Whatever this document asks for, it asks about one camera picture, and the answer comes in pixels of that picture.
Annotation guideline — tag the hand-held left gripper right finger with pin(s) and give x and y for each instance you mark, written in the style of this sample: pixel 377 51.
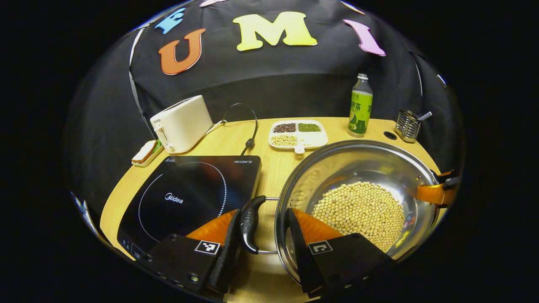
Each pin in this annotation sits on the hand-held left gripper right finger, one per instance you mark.
pixel 301 261

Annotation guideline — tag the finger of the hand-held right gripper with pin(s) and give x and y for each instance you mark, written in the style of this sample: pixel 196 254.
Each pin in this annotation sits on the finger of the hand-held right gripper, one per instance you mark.
pixel 433 194
pixel 448 179

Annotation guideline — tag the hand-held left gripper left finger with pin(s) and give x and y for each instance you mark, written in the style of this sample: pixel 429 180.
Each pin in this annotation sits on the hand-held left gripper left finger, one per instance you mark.
pixel 227 261

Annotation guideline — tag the black induction cooktop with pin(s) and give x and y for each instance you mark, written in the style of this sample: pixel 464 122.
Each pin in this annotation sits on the black induction cooktop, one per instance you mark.
pixel 189 198

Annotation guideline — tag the metal mesh utensil holder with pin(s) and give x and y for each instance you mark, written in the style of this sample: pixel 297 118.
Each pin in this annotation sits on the metal mesh utensil holder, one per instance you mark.
pixel 407 128

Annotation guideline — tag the metal utensil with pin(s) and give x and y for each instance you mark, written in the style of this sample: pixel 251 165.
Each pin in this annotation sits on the metal utensil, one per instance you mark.
pixel 425 115

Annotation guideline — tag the pile of soybeans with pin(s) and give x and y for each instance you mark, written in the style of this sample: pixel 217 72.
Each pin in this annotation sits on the pile of soybeans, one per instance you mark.
pixel 362 210

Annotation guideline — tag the green tea bottle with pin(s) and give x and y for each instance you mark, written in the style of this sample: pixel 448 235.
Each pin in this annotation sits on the green tea bottle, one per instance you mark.
pixel 360 113

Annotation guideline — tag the white divided bean dish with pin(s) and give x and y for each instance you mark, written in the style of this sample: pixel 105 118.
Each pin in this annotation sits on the white divided bean dish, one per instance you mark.
pixel 313 139

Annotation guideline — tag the small white plate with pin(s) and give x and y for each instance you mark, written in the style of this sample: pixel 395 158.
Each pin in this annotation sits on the small white plate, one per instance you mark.
pixel 155 156

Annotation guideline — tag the bread slice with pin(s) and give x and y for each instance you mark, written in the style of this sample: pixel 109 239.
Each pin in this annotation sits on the bread slice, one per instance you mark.
pixel 144 152

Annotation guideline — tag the white toaster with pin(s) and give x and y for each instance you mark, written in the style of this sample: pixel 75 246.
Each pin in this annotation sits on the white toaster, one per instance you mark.
pixel 185 122

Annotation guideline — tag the cluttered side desk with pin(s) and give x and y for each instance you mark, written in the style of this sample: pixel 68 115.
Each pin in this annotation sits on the cluttered side desk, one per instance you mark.
pixel 81 206

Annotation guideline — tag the black backdrop cloth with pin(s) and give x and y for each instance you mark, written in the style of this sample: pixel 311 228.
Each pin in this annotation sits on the black backdrop cloth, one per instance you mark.
pixel 273 80

